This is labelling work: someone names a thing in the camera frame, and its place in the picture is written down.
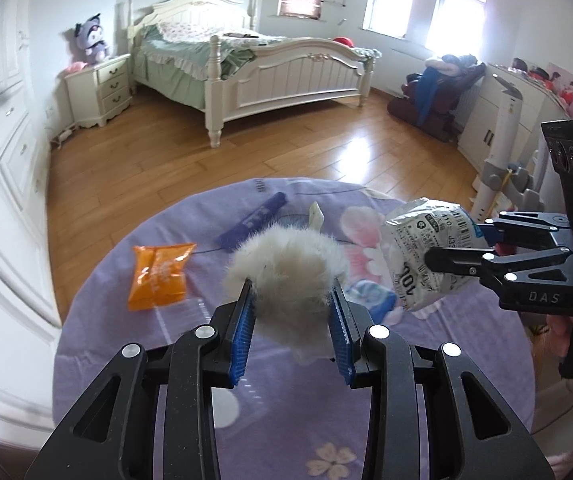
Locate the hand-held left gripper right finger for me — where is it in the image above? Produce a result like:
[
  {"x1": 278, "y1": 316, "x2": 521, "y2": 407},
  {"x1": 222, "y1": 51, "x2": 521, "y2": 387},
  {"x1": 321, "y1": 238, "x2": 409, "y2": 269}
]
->
[{"x1": 328, "y1": 278, "x2": 553, "y2": 480}]

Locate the grey fluffy pompom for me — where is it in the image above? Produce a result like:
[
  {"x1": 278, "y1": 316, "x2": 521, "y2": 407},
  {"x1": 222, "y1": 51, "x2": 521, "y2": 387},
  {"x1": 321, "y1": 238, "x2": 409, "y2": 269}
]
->
[{"x1": 223, "y1": 224, "x2": 350, "y2": 367}]

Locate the round table with purple cloth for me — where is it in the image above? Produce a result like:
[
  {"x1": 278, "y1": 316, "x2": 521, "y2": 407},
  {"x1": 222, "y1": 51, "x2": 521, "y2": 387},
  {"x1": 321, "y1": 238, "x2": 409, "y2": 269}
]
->
[{"x1": 52, "y1": 177, "x2": 537, "y2": 480}]

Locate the white low cabinet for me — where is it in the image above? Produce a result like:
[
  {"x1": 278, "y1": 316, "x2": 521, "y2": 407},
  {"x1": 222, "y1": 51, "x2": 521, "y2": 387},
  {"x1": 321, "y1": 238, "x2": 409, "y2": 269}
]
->
[{"x1": 458, "y1": 62, "x2": 568, "y2": 182}]

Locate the green ruffled bedspread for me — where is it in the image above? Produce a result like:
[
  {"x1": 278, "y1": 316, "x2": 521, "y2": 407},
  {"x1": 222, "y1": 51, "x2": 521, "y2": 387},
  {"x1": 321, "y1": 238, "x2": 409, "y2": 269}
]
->
[{"x1": 131, "y1": 22, "x2": 268, "y2": 112}]

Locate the person's right hand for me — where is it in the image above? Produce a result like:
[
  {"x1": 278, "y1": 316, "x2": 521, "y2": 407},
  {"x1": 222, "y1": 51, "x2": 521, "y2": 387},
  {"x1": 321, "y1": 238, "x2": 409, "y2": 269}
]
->
[{"x1": 548, "y1": 315, "x2": 573, "y2": 344}]

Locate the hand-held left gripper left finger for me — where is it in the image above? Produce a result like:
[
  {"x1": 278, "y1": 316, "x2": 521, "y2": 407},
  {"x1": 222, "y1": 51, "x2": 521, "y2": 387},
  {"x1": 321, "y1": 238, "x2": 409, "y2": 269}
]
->
[{"x1": 24, "y1": 277, "x2": 256, "y2": 480}]

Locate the blue cloth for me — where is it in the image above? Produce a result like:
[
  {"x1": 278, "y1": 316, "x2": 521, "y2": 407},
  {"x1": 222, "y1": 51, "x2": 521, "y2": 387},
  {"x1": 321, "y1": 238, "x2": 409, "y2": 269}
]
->
[{"x1": 413, "y1": 67, "x2": 442, "y2": 127}]

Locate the purple plush toy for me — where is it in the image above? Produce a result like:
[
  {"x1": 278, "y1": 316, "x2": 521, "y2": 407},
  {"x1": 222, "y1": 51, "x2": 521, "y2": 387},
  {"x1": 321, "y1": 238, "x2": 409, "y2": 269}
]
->
[{"x1": 68, "y1": 12, "x2": 112, "y2": 66}]

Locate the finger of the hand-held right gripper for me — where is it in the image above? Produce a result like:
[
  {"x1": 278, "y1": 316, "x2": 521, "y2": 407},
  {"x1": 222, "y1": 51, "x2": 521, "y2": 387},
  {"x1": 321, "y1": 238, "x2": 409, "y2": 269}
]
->
[
  {"x1": 473, "y1": 211, "x2": 573, "y2": 250},
  {"x1": 425, "y1": 246, "x2": 573, "y2": 292}
]

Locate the white nightstand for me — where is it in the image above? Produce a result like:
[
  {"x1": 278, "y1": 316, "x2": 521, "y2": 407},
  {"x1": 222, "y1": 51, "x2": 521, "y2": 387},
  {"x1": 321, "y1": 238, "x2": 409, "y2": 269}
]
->
[{"x1": 63, "y1": 53, "x2": 134, "y2": 130}]

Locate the pink photo print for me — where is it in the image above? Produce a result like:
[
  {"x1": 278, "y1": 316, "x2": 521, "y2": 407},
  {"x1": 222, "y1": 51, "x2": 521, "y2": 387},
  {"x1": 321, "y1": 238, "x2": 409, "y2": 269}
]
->
[{"x1": 545, "y1": 62, "x2": 573, "y2": 117}]

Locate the white power strip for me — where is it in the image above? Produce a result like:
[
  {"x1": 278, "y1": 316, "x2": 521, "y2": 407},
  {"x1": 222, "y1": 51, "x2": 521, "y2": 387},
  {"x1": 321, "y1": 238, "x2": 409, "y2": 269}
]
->
[{"x1": 51, "y1": 127, "x2": 75, "y2": 150}]

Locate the blue flat wrapper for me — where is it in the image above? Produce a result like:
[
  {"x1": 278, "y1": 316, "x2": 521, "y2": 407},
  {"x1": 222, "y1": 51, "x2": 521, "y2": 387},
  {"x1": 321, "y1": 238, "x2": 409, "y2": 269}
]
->
[{"x1": 216, "y1": 192, "x2": 288, "y2": 252}]

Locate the white printed packet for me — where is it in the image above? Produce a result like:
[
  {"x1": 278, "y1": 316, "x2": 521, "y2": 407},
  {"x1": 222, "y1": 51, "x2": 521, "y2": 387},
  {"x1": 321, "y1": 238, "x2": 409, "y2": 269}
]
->
[{"x1": 379, "y1": 197, "x2": 490, "y2": 314}]

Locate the white wooden bed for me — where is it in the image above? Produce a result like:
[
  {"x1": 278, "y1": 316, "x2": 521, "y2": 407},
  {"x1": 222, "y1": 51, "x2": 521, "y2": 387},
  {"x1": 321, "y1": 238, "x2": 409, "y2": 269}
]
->
[{"x1": 127, "y1": 0, "x2": 382, "y2": 149}]

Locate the orange snack packet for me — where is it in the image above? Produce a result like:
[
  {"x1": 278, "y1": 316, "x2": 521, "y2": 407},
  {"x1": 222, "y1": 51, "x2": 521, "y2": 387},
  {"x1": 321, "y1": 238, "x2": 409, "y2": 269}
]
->
[{"x1": 127, "y1": 242, "x2": 198, "y2": 312}]

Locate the white standing fan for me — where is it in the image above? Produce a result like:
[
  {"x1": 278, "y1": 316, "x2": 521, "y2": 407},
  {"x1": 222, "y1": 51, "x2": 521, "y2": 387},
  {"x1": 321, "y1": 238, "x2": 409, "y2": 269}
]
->
[{"x1": 471, "y1": 73, "x2": 543, "y2": 222}]

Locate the white built-in wardrobe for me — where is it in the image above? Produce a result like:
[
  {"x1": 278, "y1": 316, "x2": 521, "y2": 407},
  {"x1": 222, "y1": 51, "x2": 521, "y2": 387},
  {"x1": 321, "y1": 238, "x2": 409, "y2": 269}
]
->
[{"x1": 0, "y1": 0, "x2": 65, "y2": 332}]

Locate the dark massage chair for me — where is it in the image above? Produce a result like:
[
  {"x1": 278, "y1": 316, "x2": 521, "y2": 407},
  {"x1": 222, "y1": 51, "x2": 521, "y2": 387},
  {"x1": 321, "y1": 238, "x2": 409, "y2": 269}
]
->
[{"x1": 387, "y1": 52, "x2": 487, "y2": 143}]

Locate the white floral pillow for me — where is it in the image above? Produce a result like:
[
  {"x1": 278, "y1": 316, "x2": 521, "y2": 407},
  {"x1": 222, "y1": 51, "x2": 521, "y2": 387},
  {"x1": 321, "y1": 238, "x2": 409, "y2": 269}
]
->
[{"x1": 158, "y1": 19, "x2": 248, "y2": 44}]

